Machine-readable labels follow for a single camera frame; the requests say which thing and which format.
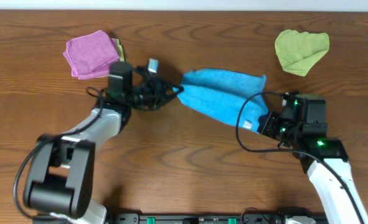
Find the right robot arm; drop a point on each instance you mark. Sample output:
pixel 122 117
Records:
pixel 301 128

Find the folded purple microfiber cloth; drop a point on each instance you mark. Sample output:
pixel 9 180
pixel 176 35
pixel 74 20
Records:
pixel 87 53

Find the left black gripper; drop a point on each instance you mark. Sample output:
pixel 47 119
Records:
pixel 152 92

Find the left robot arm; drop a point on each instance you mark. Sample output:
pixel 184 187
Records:
pixel 60 179

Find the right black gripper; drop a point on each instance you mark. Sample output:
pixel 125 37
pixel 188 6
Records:
pixel 266 127

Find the crumpled green microfiber cloth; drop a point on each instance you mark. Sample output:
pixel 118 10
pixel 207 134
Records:
pixel 298 52

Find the folded green microfiber cloth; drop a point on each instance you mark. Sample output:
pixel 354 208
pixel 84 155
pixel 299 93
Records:
pixel 104 69

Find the blue microfiber cloth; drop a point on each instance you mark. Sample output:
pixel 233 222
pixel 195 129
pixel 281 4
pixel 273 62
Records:
pixel 229 97

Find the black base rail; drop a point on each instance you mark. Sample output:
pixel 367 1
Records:
pixel 250 215

